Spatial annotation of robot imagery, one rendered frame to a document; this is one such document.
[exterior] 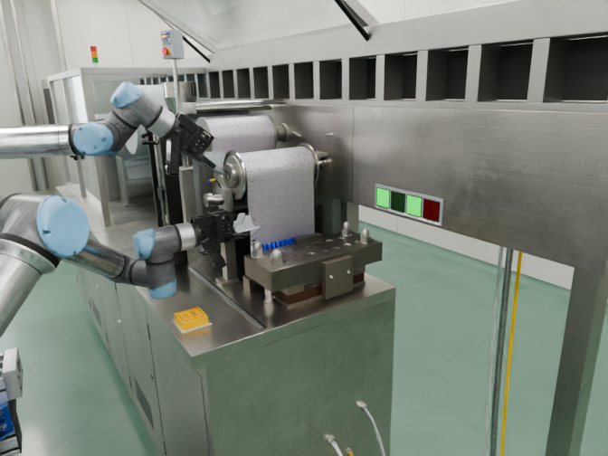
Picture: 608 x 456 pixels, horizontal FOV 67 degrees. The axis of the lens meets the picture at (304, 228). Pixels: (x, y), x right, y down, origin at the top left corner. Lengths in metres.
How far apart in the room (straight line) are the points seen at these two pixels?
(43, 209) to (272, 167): 0.67
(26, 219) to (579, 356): 1.25
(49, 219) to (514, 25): 0.98
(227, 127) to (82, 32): 5.41
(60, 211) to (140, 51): 6.12
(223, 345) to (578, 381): 0.87
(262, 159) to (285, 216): 0.19
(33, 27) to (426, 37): 5.97
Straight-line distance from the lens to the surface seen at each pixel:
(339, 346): 1.40
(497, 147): 1.11
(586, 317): 1.28
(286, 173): 1.43
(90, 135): 1.17
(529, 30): 1.09
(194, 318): 1.27
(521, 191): 1.09
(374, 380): 1.57
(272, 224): 1.44
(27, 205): 1.03
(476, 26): 1.16
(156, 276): 1.30
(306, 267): 1.30
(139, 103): 1.29
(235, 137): 1.60
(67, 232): 1.00
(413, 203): 1.28
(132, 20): 7.07
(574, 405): 1.40
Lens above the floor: 1.50
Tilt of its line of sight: 17 degrees down
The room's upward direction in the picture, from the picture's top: 2 degrees counter-clockwise
